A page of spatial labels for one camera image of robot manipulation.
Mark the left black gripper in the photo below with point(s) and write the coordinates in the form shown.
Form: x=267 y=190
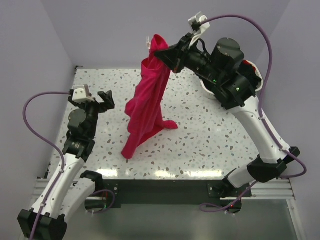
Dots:
x=108 y=104

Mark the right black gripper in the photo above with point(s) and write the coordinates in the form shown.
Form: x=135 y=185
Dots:
x=175 y=56

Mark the pink t shirt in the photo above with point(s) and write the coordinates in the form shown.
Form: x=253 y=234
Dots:
x=144 y=109

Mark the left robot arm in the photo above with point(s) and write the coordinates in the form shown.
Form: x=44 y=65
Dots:
x=48 y=216

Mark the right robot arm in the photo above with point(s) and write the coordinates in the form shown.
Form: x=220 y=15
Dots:
x=233 y=83

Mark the red garment in basket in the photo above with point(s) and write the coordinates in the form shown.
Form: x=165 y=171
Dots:
x=249 y=63

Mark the white laundry basket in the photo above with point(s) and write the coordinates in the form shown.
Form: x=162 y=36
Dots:
x=256 y=76

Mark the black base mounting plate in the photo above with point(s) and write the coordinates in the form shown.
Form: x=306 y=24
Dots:
x=173 y=192

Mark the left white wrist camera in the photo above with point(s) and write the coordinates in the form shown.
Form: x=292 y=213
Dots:
x=81 y=94

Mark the aluminium frame rail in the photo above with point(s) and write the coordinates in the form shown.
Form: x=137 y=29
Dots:
x=273 y=190

